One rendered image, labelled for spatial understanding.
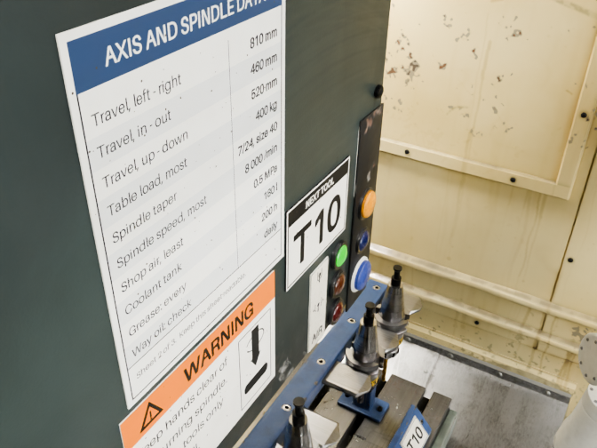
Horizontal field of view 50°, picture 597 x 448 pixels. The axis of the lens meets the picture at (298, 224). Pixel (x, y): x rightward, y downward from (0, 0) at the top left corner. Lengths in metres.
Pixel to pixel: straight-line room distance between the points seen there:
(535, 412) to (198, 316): 1.28
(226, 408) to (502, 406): 1.18
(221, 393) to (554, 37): 0.93
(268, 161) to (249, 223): 0.04
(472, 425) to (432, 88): 0.76
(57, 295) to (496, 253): 1.21
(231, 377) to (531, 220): 0.99
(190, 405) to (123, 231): 0.15
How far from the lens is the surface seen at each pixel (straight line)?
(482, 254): 1.44
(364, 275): 0.62
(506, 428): 1.58
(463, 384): 1.61
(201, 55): 0.32
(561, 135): 1.27
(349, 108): 0.50
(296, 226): 0.46
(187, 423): 0.43
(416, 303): 1.19
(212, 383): 0.44
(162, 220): 0.33
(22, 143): 0.26
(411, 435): 1.34
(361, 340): 1.04
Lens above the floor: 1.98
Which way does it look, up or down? 34 degrees down
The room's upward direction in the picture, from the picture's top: 1 degrees clockwise
